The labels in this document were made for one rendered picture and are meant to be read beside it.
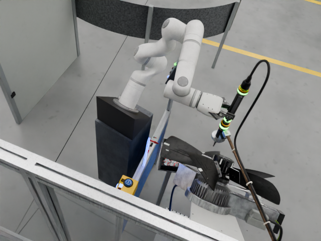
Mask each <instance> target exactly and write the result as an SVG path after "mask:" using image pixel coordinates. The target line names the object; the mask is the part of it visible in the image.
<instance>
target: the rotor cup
mask: <svg viewBox="0 0 321 241"><path fill-rule="evenodd" d="M221 159H222V162H221V164H220V161H221ZM213 161H217V162H218V164H219V167H220V168H221V169H220V171H221V174H222V177H220V178H219V180H218V181H219V182H222V183H225V184H228V183H229V181H230V180H229V179H228V178H227V177H226V175H229V167H231V166H232V164H233V165H234V163H235V162H234V160H232V159H230V158H228V157H226V156H223V155H220V154H217V153H215V154H214V157H213ZM232 167H233V166H232Z"/></svg>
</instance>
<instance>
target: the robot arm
mask: <svg viewBox="0 0 321 241"><path fill-rule="evenodd" d="M203 34H204V26H203V23H202V22H201V21H200V20H192V21H190V22H188V23H187V25H186V24H185V23H183V22H181V21H180V20H177V19H175V18H168V19H167V20H166V21H164V23H163V25H162V28H161V35H162V38H161V39H160V40H158V41H157V42H155V43H147V44H141V45H139V46H138V47H137V48H136V49H135V51H134V53H133V57H134V59H135V60H136V61H137V62H138V63H140V64H142V65H144V66H146V67H148V69H147V70H143V71H142V70H135V71H134V72H133V73H132V75H131V76H130V78H129V81H128V83H127V85H126V87H125V89H124V91H123V93H122V95H121V96H119V97H118V99H113V102H114V103H115V104H117V105H118V106H120V107H121V108H123V109H125V110H127V111H130V112H133V113H138V109H136V108H135V106H136V104H137V102H138V100H139V98H140V96H141V94H142V92H143V90H144V89H145V87H146V85H147V83H148V81H149V80H150V79H151V78H152V77H153V76H155V75H157V74H159V73H161V72H162V71H164V70H165V68H166V66H167V59H166V57H165V56H166V55H168V54H169V53H171V52H172V51H173V50H174V49H175V47H176V41H178V42H180V43H181V44H182V49H181V53H180V57H179V62H178V64H177V69H176V73H175V78H174V81H173V80H169V81H168V83H167V84H166V87H165V90H164V93H163V96H164V97H166V98H168V99H171V100H174V101H176V102H179V103H181V104H184V105H186V106H189V107H192V108H195V106H196V108H197V110H198V111H199V112H201V113H203V114H205V115H207V116H209V117H211V118H214V119H216V120H218V119H220V118H224V117H226V118H229V119H231V120H233V119H234V118H235V115H234V114H232V113H230V112H227V113H226V112H224V111H222V110H220V109H221V108H225V109H227V110H229V108H230V105H229V103H227V101H226V100H225V98H224V97H219V96H216V95H213V94H209V93H204V92H203V93H201V91H199V90H197V89H194V88H192V87H191V84H192V81H193V76H194V73H195V69H196V65H197V61H198V57H199V53H200V49H201V44H202V40H203Z"/></svg>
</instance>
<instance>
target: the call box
mask: <svg viewBox="0 0 321 241"><path fill-rule="evenodd" d="M122 178H123V179H124V180H125V181H126V180H127V179H130V180H131V181H132V184H131V185H130V186H126V185H125V181H124V182H121V180H120V181H119V183H118V185H117V187H116V188H117V189H118V187H119V185H120V184H123V186H122V187H119V188H121V191H124V192H126V193H128V194H131V195H134V194H135V192H136V190H137V188H138V183H139V182H138V181H137V180H134V179H132V178H130V177H127V176H125V175H123V176H122ZM122 178H121V179H122Z"/></svg>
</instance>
